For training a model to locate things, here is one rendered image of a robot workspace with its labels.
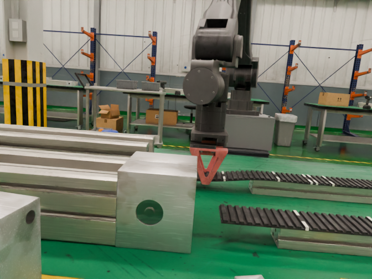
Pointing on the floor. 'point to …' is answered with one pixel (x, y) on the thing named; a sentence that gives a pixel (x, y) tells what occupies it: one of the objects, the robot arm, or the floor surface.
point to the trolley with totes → (154, 88)
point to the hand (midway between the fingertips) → (205, 175)
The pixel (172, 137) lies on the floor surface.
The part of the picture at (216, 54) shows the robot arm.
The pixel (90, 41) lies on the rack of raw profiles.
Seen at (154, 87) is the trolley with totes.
